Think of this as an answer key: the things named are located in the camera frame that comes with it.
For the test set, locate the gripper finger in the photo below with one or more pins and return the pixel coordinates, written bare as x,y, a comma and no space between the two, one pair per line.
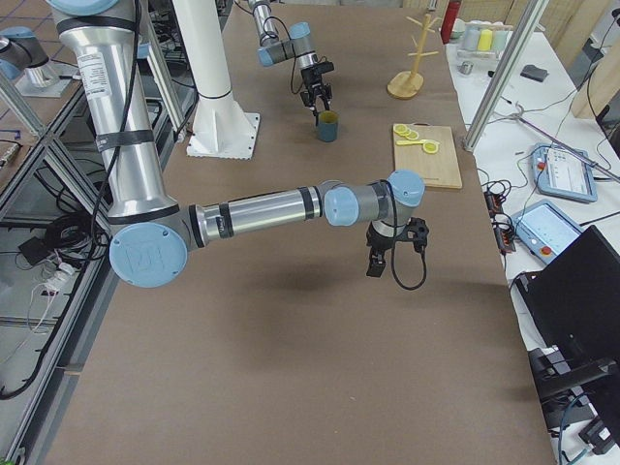
309,100
326,96

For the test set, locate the dark blue mug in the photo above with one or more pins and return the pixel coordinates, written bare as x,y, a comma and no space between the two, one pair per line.
327,126

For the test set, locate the wooden cup rack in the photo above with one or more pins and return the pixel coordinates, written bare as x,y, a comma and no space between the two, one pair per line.
407,84

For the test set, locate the small steel cup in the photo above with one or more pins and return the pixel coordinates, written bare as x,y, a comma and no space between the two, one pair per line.
466,68

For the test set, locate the grey cup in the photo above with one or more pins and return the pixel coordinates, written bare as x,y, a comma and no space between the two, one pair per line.
470,39

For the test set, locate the yellow cup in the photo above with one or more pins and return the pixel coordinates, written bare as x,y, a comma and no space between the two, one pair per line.
485,40

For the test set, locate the light blue cup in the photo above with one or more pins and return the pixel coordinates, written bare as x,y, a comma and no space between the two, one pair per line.
499,40

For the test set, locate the lemon slice group upper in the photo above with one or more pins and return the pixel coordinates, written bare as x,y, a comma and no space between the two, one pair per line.
405,132

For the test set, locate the yellow plastic knife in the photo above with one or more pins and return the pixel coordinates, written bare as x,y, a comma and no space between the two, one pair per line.
404,142

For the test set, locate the bamboo cutting board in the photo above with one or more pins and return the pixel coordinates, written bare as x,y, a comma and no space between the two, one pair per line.
438,170

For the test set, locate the lemon slice lower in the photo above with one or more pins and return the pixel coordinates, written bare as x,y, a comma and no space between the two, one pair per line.
430,146

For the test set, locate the red bottle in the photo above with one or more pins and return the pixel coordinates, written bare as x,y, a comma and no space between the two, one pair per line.
449,18

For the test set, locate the blue teach pendant near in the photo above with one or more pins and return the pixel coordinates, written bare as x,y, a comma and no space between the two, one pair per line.
545,230

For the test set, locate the blue teach pendant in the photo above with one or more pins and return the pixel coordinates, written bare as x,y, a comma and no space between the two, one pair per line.
558,173
545,230

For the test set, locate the metal stand with rod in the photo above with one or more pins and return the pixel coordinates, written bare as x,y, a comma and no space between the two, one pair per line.
593,165

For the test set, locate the blue teach pendant far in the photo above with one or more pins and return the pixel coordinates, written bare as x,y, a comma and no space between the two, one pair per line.
558,173

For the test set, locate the black monitor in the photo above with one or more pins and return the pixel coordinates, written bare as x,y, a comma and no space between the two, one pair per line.
574,303

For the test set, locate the small black pad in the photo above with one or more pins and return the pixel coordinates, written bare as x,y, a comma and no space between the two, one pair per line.
534,73

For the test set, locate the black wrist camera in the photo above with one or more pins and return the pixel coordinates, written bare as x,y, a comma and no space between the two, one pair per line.
417,232

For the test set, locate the white pedestal column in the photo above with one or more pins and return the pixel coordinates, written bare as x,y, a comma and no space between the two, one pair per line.
221,128

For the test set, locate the aluminium frame post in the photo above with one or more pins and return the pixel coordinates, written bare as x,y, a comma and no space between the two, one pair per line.
518,42

